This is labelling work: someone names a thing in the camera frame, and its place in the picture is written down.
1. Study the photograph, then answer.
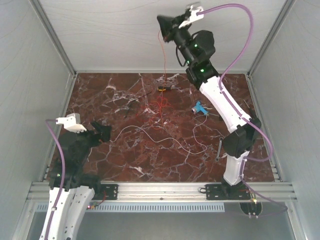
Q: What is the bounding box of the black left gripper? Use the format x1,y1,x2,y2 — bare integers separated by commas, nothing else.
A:
72,120,113,163

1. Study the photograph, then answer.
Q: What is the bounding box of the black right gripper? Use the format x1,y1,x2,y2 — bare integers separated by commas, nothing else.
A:
155,13,194,66

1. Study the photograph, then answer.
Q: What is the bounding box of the orange wire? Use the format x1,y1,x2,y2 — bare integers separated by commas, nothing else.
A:
156,29,169,126

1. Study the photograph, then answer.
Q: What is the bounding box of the white wire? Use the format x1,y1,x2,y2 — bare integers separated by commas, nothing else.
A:
88,113,209,157

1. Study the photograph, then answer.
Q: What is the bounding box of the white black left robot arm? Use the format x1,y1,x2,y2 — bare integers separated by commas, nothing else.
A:
39,121,118,240

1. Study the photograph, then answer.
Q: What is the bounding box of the yellow black screwdriver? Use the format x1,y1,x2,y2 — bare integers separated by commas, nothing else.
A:
157,86,180,92

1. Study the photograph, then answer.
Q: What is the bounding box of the blue plastic tool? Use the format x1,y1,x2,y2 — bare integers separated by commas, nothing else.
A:
191,101,209,116

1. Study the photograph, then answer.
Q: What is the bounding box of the silver combination wrench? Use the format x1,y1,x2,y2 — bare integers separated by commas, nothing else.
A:
215,137,223,162

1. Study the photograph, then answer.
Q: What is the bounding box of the black precision screwdriver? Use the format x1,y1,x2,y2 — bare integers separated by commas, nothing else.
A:
243,100,255,115

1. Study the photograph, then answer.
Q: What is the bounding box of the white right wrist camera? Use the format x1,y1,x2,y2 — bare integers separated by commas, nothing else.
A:
178,3,204,29

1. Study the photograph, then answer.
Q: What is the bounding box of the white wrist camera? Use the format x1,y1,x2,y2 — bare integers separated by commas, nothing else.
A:
55,113,87,134
178,3,204,29

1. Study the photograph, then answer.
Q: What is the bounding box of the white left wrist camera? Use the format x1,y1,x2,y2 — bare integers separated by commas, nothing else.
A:
55,113,87,134

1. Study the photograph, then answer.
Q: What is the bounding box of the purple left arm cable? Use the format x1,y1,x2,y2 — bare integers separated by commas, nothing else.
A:
44,118,67,240

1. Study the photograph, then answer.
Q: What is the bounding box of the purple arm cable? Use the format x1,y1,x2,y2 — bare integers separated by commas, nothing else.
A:
201,3,289,218
44,118,67,240

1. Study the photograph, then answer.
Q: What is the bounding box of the grey slotted cable duct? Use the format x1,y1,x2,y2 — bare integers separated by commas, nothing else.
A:
36,202,225,213

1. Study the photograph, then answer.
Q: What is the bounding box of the aluminium front rail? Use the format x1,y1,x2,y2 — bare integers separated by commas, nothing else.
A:
26,181,298,202

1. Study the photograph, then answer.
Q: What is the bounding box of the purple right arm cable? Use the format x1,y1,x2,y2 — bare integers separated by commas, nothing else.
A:
201,3,289,218

